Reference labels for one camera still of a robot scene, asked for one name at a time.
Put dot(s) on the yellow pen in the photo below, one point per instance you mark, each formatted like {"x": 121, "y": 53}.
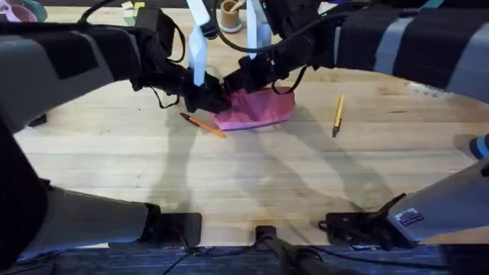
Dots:
{"x": 338, "y": 112}

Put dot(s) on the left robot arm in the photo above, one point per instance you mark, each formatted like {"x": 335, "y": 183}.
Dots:
{"x": 42, "y": 72}

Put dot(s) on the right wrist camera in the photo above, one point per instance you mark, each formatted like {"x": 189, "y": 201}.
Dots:
{"x": 284, "y": 15}

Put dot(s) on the pink and teal heap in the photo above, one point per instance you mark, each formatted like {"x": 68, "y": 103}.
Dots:
{"x": 21, "y": 10}

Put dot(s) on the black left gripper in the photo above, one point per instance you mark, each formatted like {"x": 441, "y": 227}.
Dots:
{"x": 160, "y": 72}

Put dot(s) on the left wrist upright flat plate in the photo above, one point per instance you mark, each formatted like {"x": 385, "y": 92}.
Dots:
{"x": 198, "y": 49}

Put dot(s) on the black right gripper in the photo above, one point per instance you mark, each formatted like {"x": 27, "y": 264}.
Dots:
{"x": 282, "y": 63}

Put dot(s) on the orange pen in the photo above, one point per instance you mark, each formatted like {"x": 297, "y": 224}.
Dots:
{"x": 204, "y": 126}

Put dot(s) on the right wrist upright flat plate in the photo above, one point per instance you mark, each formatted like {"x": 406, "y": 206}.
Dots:
{"x": 256, "y": 26}

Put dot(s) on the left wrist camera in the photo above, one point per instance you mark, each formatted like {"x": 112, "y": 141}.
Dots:
{"x": 154, "y": 23}

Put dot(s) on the black rail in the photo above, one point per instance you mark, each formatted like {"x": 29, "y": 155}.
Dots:
{"x": 214, "y": 261}

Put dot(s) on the pink soft zip bag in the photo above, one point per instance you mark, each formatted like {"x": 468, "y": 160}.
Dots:
{"x": 260, "y": 109}

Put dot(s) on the tan cardboard cup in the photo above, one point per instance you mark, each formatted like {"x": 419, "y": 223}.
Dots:
{"x": 230, "y": 15}

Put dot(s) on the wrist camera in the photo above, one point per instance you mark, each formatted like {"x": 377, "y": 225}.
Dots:
{"x": 154, "y": 23}
{"x": 284, "y": 15}

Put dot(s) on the wrist upright flat plate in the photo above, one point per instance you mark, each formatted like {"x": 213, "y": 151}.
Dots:
{"x": 198, "y": 49}
{"x": 256, "y": 26}

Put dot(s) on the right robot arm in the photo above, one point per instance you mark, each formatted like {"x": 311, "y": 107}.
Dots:
{"x": 428, "y": 42}

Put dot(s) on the blue and black tool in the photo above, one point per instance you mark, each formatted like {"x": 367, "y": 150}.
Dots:
{"x": 481, "y": 147}

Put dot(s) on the green toy blocks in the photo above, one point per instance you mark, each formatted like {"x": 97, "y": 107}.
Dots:
{"x": 133, "y": 13}

